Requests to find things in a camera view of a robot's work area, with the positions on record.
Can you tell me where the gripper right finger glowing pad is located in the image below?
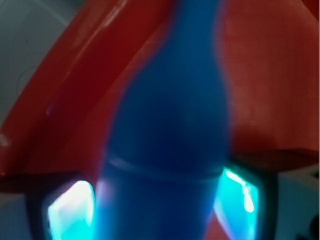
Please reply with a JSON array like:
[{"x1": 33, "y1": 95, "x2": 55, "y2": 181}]
[{"x1": 212, "y1": 147, "x2": 320, "y2": 240}]

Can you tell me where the blue plastic bottle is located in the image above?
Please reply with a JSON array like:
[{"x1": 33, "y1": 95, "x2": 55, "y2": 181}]
[{"x1": 97, "y1": 0, "x2": 230, "y2": 240}]

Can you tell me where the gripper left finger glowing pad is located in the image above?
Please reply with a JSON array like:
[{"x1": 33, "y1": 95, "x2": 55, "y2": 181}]
[{"x1": 0, "y1": 171, "x2": 97, "y2": 240}]

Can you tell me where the grey sink basin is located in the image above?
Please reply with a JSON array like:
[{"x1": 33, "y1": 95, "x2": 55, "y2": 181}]
[{"x1": 0, "y1": 0, "x2": 126, "y2": 131}]

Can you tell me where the red plastic tray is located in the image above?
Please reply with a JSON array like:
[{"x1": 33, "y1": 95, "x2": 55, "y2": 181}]
[{"x1": 0, "y1": 0, "x2": 319, "y2": 240}]

